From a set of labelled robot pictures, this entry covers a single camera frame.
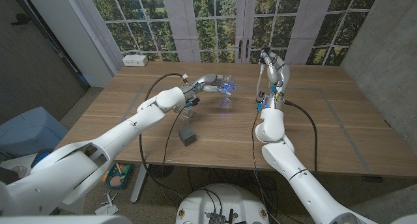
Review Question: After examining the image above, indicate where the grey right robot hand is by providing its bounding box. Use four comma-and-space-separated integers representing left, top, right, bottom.
259, 48, 291, 103

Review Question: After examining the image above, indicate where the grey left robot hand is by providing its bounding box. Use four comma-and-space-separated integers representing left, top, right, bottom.
182, 73, 237, 98

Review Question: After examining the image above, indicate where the black nozzle with white tube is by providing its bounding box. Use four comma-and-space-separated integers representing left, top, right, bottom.
255, 48, 271, 98

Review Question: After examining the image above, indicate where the dark grey block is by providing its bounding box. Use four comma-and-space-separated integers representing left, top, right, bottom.
178, 125, 197, 147

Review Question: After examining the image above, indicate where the printed window backdrop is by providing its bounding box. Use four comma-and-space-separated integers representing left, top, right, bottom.
70, 0, 382, 67

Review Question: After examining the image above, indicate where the white power strip box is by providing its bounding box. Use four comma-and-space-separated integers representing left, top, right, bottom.
122, 54, 149, 68

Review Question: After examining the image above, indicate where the black round floor base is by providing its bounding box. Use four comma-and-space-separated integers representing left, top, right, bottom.
148, 164, 175, 178

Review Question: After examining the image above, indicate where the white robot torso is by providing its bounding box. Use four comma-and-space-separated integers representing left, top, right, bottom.
175, 184, 270, 224

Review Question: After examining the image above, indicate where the white table leg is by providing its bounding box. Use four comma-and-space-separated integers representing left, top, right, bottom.
130, 163, 149, 204

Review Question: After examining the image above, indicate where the teal basket of toys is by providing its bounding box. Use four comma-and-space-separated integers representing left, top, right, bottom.
101, 161, 134, 189

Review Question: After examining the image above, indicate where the white toy airplane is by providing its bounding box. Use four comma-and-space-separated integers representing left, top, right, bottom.
94, 190, 119, 216

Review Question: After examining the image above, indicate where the dark wooden door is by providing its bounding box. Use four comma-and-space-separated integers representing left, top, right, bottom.
0, 0, 91, 124

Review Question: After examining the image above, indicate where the blue pad with black rim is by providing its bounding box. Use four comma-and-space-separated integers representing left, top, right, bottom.
31, 148, 55, 169

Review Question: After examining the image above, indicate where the light blue storage bin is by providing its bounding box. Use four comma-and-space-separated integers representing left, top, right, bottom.
0, 106, 69, 158

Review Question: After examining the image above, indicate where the white storage box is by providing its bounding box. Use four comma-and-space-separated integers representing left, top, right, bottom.
0, 153, 42, 182

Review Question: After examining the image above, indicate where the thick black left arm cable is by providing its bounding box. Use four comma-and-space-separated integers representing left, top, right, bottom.
139, 72, 188, 199

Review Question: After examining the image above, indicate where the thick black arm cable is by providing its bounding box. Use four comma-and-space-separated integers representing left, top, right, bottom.
283, 100, 319, 175
139, 72, 188, 199

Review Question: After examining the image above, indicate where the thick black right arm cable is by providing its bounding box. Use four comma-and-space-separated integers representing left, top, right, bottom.
283, 100, 319, 175

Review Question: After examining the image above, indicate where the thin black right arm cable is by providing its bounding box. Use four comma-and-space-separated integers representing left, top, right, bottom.
250, 111, 294, 224

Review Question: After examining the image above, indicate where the black door handle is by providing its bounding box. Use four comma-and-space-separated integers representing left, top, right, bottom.
11, 13, 32, 26

